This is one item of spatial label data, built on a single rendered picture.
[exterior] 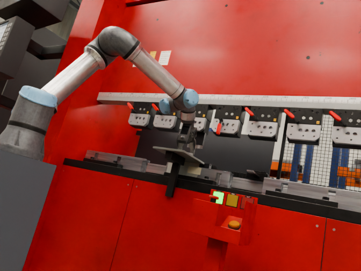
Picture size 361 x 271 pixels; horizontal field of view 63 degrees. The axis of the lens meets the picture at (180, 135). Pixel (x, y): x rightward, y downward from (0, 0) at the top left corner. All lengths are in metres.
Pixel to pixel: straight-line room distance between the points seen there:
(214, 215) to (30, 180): 0.62
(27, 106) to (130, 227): 0.89
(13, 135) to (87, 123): 1.22
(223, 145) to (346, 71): 0.98
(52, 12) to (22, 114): 1.33
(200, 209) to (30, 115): 0.66
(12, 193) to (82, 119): 1.25
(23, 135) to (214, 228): 0.70
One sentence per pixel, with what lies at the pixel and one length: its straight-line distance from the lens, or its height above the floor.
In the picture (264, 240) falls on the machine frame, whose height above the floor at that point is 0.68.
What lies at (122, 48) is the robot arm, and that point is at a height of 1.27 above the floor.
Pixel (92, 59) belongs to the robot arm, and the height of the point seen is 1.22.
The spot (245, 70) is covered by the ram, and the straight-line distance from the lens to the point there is 1.76.
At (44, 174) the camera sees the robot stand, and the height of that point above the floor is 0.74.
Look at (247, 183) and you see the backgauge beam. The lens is 1.81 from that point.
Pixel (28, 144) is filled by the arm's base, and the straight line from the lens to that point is 1.02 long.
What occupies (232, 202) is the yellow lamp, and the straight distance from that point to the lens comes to 1.24.
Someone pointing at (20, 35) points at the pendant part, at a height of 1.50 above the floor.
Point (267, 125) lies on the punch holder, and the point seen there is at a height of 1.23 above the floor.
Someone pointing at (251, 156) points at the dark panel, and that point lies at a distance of 2.13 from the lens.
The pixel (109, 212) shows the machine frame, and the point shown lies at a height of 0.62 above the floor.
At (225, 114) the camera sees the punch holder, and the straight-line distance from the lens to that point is 1.67.
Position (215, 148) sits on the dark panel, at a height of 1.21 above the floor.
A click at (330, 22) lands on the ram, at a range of 1.82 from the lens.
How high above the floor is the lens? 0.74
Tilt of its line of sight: 13 degrees up
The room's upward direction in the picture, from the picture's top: 13 degrees clockwise
